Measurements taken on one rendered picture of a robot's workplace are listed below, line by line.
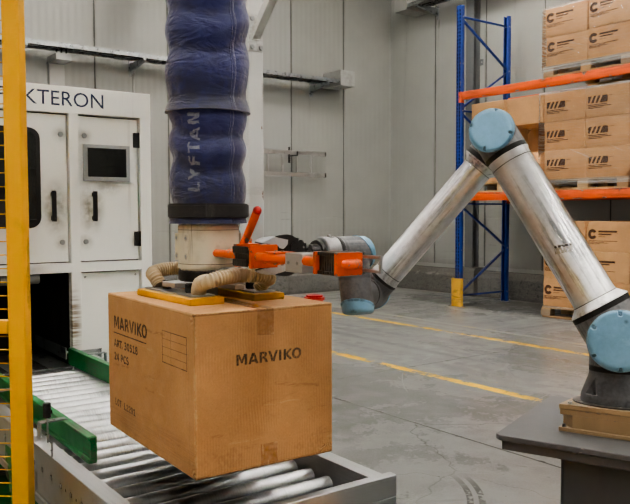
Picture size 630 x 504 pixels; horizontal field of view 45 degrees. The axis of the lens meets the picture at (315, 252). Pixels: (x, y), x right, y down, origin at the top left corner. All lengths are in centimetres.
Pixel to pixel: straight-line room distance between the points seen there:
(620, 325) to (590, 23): 818
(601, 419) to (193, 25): 147
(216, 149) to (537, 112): 840
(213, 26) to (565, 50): 823
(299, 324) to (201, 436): 37
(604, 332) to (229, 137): 108
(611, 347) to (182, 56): 131
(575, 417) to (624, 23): 789
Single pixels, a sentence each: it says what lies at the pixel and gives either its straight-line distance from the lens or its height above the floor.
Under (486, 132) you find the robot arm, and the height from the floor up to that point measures 152.
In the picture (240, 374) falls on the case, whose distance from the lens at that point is 191.
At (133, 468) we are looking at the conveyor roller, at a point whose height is 54.
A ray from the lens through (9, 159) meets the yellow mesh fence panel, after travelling 238.
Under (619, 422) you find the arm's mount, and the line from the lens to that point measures 211.
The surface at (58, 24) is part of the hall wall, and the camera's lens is 1119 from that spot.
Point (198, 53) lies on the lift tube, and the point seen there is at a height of 174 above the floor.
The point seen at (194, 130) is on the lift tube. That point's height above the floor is 154.
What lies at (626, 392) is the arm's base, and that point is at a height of 86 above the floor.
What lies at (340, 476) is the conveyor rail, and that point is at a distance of 230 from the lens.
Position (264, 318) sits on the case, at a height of 106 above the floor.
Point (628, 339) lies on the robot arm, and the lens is 195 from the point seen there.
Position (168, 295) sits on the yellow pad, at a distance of 209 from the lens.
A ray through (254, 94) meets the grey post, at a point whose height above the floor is 210.
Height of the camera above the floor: 132
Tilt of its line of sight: 3 degrees down
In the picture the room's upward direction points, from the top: straight up
